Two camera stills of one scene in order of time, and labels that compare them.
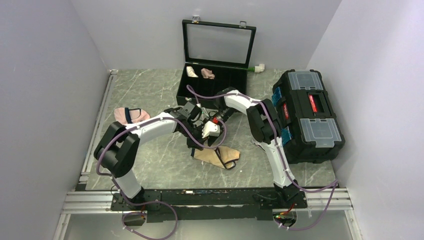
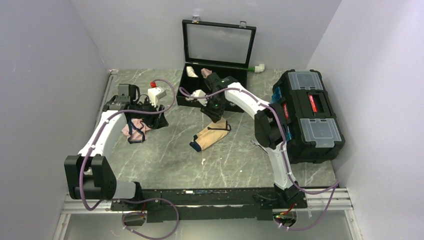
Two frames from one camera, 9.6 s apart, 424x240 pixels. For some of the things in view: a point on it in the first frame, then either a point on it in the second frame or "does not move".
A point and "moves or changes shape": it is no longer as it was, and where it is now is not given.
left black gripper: [193, 144] to [156, 121]
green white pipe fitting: [257, 69] does not move
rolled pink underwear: [207, 74] does not move
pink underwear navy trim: [127, 116] moves or changes shape
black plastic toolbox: [310, 131] does not move
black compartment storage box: [216, 57] does not move
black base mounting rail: [206, 205] does not move
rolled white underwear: [190, 72] does not move
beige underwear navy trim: [220, 156] moves or changes shape
